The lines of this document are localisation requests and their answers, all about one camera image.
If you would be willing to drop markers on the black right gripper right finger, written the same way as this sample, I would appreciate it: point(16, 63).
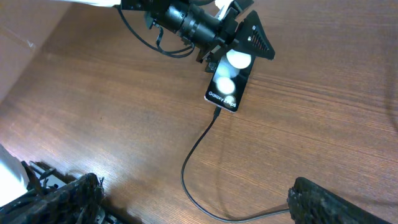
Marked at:
point(311, 203)

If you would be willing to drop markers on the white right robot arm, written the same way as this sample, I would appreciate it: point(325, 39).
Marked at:
point(18, 177)

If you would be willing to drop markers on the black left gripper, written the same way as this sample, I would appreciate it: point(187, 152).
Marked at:
point(213, 35)

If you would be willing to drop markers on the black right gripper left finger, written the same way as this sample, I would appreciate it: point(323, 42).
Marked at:
point(77, 202)

